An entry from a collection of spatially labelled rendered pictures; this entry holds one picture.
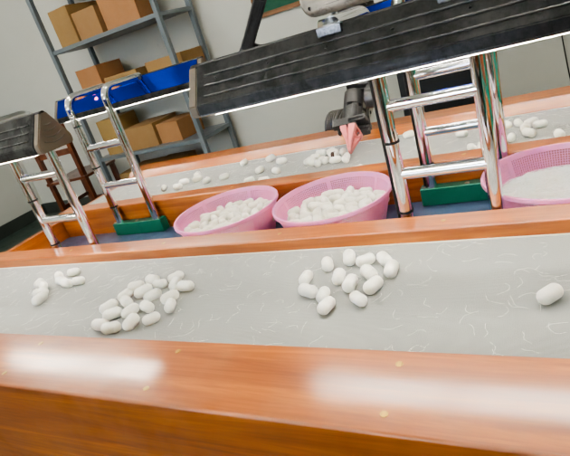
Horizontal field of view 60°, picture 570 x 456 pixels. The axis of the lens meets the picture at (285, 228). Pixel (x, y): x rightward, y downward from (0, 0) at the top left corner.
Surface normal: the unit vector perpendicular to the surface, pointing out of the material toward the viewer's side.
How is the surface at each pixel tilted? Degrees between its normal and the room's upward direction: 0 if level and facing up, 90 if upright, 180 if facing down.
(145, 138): 90
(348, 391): 0
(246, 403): 0
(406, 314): 0
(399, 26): 58
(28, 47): 90
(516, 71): 90
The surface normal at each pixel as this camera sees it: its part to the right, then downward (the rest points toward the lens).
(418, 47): -0.48, -0.08
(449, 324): -0.28, -0.88
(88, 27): -0.37, 0.46
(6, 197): 0.87, -0.07
